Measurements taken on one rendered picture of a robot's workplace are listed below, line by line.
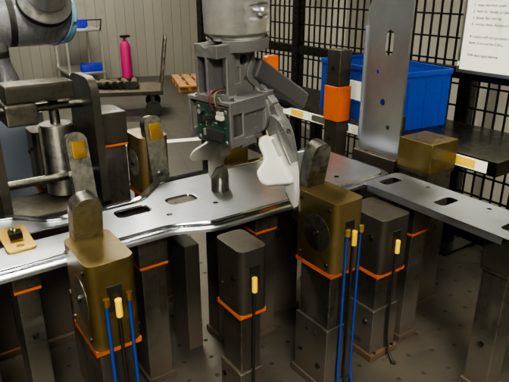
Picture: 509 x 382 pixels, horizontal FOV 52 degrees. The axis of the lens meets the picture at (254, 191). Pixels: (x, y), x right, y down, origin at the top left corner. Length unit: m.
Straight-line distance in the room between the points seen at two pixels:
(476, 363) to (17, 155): 1.02
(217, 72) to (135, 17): 7.92
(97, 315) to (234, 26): 0.36
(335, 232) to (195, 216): 0.22
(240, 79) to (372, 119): 0.59
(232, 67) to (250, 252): 0.27
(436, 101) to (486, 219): 0.46
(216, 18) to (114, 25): 7.92
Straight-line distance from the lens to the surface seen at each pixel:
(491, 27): 1.31
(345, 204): 0.76
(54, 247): 0.78
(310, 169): 0.80
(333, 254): 0.79
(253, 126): 0.62
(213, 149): 0.70
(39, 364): 0.91
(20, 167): 1.30
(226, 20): 0.58
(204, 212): 0.84
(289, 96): 0.67
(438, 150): 1.05
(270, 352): 1.02
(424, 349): 1.08
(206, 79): 0.59
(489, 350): 0.96
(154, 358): 0.94
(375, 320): 0.98
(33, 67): 8.59
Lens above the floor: 1.34
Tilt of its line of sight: 21 degrees down
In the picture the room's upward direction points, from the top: straight up
